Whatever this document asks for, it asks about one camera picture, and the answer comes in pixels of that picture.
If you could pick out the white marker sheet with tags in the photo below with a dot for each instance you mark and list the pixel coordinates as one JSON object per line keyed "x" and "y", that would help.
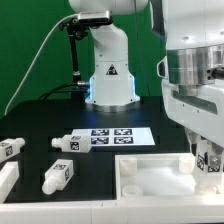
{"x": 118, "y": 136}

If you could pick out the black camera on stand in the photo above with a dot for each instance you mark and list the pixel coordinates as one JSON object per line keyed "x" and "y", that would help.
{"x": 77, "y": 28}

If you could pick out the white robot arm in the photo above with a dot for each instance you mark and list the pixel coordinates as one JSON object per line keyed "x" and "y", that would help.
{"x": 191, "y": 34}

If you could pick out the white square tabletop tray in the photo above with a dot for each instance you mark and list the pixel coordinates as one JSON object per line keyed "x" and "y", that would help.
{"x": 144, "y": 175}

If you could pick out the white left fence piece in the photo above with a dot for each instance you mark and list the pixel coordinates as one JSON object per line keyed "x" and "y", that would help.
{"x": 9, "y": 174}

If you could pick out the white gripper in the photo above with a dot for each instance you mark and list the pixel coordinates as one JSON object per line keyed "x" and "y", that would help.
{"x": 203, "y": 114}

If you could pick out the white front fence rail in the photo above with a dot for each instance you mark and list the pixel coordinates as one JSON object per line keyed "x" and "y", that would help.
{"x": 199, "y": 209}

